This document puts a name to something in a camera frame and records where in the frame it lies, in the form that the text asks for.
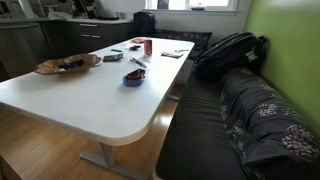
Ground black marker pen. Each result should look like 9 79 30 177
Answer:
129 57 147 68

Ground blue tape roll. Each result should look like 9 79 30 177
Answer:
122 69 145 87

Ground notepad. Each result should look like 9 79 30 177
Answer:
161 51 183 59

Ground red soda can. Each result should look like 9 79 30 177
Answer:
144 39 152 55

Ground dark snack wrapper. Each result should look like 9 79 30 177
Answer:
129 45 141 51

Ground orange snack packet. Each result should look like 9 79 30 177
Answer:
130 38 145 44

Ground grey calculator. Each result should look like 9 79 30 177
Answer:
103 53 123 62

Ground dark chair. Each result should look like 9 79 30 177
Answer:
133 11 156 36

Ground window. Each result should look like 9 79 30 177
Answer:
144 0 239 11

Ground table leg base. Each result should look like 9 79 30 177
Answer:
79 143 147 180

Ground black backpack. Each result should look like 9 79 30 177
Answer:
194 32 267 81

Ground wooden burl bowl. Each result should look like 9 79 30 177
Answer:
35 54 101 75

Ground dark floral bench cushion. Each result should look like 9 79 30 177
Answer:
220 68 320 180

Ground grey kitchen cabinet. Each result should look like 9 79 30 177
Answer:
0 19 133 78

